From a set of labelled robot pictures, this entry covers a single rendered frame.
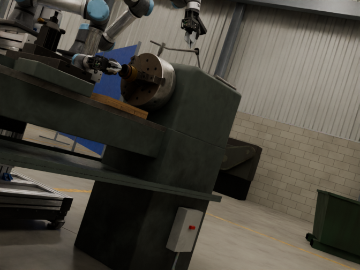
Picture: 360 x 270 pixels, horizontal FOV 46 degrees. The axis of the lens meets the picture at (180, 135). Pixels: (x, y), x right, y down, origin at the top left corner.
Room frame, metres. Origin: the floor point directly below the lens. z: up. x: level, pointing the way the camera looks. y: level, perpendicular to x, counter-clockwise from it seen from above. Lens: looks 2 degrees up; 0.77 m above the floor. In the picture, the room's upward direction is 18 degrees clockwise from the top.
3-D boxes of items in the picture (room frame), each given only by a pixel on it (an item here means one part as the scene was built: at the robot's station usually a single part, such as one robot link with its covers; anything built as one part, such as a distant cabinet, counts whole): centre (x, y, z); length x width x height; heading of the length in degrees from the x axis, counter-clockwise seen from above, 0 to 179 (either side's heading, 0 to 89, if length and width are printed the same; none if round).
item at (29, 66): (1.91, 0.72, 0.89); 0.53 x 0.30 x 0.06; 52
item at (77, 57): (2.38, 0.65, 1.07); 0.11 x 0.08 x 0.09; 52
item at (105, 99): (2.23, 0.43, 0.88); 0.36 x 0.30 x 0.04; 52
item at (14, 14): (2.46, 1.09, 1.21); 0.15 x 0.15 x 0.10
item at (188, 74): (2.76, 0.05, 1.06); 0.59 x 0.48 x 0.39; 142
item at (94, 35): (2.51, 0.66, 1.18); 0.12 x 0.11 x 0.49; 97
